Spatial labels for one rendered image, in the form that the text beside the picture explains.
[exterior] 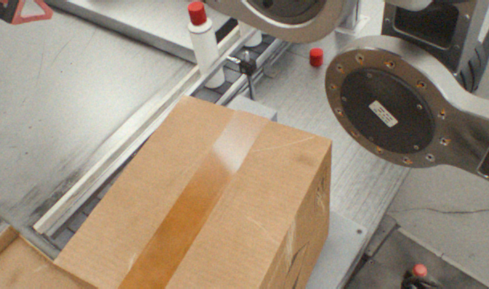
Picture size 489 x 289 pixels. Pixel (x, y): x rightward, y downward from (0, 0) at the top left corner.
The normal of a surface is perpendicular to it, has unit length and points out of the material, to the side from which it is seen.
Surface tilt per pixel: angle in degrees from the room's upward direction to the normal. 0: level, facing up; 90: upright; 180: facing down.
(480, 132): 90
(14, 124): 0
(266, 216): 0
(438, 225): 0
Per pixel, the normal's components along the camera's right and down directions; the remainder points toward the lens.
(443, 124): -0.66, 0.63
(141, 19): -0.12, -0.61
